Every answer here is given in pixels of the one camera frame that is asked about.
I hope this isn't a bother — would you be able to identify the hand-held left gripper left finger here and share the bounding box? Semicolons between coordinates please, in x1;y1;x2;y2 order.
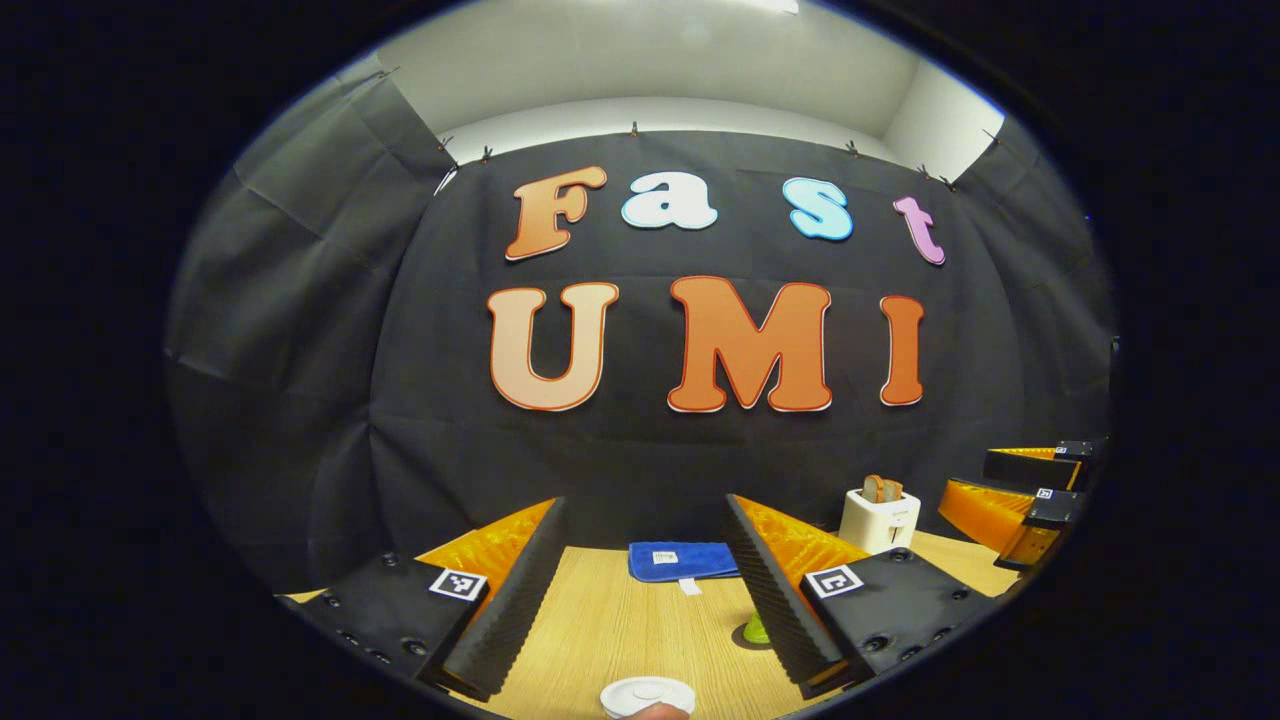
285;497;569;703

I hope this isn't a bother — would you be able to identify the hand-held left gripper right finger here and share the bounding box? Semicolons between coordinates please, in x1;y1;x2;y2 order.
724;493;1001;701

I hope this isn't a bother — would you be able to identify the white teacup lid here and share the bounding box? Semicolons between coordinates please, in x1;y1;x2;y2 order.
600;677;697;720

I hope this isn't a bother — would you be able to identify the blue towel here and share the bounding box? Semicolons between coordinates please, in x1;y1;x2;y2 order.
628;541;741;596

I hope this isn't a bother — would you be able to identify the white toaster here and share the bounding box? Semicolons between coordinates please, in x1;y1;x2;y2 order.
838;487;922;556

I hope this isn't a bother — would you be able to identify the black backdrop cloth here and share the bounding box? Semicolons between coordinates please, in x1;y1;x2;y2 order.
165;70;1116;601

